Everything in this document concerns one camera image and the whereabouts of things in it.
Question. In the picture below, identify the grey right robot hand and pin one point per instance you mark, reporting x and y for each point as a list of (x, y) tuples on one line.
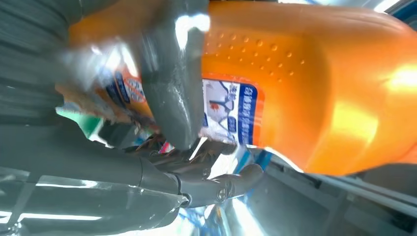
[(81, 182)]

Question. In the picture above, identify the green table mat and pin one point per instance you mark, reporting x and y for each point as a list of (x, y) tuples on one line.
[(88, 125)]

